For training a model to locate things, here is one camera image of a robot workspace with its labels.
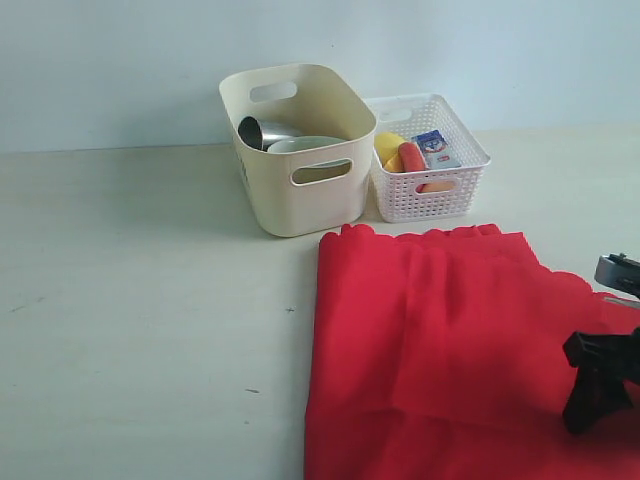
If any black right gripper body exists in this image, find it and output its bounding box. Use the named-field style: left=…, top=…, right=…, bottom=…
left=620, top=328, right=640, bottom=385

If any red cloth placemat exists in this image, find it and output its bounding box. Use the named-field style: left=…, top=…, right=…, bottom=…
left=304, top=224, right=639, bottom=479

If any brown egg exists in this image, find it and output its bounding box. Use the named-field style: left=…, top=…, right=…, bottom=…
left=421, top=180, right=456, bottom=193

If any blue white milk carton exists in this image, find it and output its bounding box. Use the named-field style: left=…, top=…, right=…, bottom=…
left=411, top=130, right=461, bottom=170

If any small red strawberry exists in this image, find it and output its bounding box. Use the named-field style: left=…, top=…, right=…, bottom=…
left=398, top=142, right=428, bottom=173

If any orange cheese wedge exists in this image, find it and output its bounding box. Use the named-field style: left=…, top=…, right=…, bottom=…
left=383, top=154, right=404, bottom=173

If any yellow lemon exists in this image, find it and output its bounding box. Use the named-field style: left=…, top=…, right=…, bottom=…
left=374, top=132, right=406, bottom=165

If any grey ceramic bowl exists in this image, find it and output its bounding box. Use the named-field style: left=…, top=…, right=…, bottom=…
left=267, top=136, right=352, bottom=185

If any stainless steel cup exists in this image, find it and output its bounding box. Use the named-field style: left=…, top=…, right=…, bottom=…
left=237, top=116, right=303, bottom=151

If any white lattice plastic basket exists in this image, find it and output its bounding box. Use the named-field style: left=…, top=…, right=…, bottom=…
left=365, top=93, right=490, bottom=223

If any cream plastic bin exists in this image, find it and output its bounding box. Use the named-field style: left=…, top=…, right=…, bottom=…
left=219, top=64, right=377, bottom=237

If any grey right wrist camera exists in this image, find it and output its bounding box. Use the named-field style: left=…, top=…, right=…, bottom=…
left=594, top=253, right=640, bottom=297

